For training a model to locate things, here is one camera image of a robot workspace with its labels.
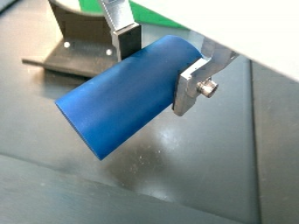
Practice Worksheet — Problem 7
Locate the green shape sorter block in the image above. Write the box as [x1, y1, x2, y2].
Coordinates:
[78, 0, 184, 29]

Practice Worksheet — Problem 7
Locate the blue oval cylinder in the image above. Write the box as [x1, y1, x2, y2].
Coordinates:
[54, 35, 201, 159]

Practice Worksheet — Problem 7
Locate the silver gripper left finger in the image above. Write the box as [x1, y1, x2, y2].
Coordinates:
[97, 0, 141, 60]

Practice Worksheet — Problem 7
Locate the black cradle fixture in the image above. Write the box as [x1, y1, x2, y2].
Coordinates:
[22, 0, 120, 77]

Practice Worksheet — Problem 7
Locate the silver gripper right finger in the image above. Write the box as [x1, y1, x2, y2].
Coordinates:
[172, 38, 239, 116]

